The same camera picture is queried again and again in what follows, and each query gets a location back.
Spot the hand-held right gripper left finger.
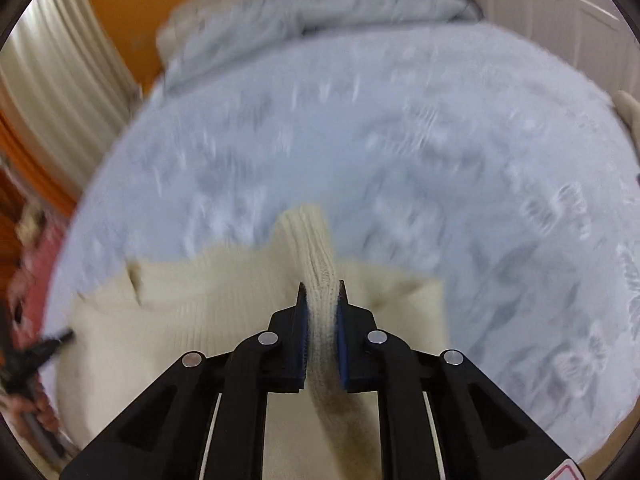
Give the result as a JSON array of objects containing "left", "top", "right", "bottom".
[{"left": 59, "top": 282, "right": 307, "bottom": 480}]

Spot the cream knit sweater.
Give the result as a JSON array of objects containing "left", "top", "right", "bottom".
[{"left": 54, "top": 203, "right": 447, "bottom": 480}]

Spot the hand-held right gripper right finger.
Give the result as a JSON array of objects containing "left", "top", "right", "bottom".
[{"left": 336, "top": 280, "right": 583, "bottom": 480}]

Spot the cream plush toy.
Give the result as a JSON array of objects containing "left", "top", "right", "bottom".
[{"left": 614, "top": 90, "right": 640, "bottom": 147}]

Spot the person's left hand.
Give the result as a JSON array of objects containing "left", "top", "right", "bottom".
[{"left": 11, "top": 382, "right": 61, "bottom": 432}]

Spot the light blue patterned bedspread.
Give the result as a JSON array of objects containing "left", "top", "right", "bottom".
[{"left": 46, "top": 24, "right": 640, "bottom": 463}]

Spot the grey fleece blanket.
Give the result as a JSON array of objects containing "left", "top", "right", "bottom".
[{"left": 156, "top": 0, "right": 482, "bottom": 92}]

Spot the white panelled door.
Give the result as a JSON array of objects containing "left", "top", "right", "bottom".
[{"left": 457, "top": 0, "right": 640, "bottom": 106}]

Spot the cream curtain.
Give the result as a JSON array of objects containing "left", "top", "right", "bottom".
[{"left": 0, "top": 0, "right": 137, "bottom": 187}]

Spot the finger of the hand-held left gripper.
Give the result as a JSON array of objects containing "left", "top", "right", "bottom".
[{"left": 31, "top": 329, "right": 76, "bottom": 367}]

